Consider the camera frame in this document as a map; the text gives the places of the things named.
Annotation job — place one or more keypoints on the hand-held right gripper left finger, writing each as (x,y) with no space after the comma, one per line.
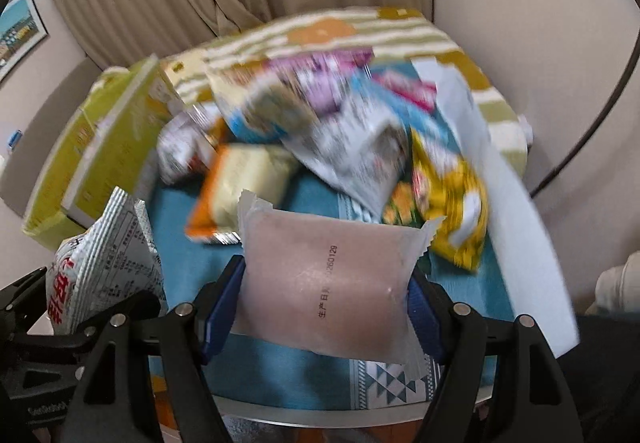
(220,310)

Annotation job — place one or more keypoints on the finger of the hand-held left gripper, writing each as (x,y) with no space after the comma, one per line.
(60,343)
(22,293)

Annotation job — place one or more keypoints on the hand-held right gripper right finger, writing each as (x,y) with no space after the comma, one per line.
(425,318)

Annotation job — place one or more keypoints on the white snack packet red print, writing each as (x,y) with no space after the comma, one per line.
(110,253)

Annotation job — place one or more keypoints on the translucent pink snack packet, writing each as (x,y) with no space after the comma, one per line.
(325,283)

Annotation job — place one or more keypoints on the yellow snack bag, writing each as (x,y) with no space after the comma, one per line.
(450,203)

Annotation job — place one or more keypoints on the green cardboard box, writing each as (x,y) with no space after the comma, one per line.
(100,143)

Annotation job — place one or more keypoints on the blue patterned tablecloth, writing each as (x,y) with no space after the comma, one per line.
(305,378)

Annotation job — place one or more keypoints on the orange and cream snack packet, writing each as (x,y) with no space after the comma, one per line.
(240,183)

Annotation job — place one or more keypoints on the small blue object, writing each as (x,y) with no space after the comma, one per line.
(15,138)

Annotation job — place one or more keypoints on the beige headboard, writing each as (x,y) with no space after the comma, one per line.
(45,133)

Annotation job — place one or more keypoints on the small white and red packet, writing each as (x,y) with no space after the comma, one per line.
(180,143)

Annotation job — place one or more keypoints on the large white printed snack bag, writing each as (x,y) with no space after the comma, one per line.
(350,158)

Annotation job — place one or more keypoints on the person's dark trousers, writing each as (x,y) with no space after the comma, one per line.
(610,383)

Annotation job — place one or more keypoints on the white cloth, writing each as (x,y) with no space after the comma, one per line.
(622,283)

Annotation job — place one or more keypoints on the bright pink snack packet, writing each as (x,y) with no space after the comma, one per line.
(410,90)

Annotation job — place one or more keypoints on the purple snack packet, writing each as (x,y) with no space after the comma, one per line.
(320,83)

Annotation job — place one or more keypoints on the striped floral blanket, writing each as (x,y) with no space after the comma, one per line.
(400,33)

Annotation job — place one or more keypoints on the framed wall picture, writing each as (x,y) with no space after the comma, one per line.
(20,35)

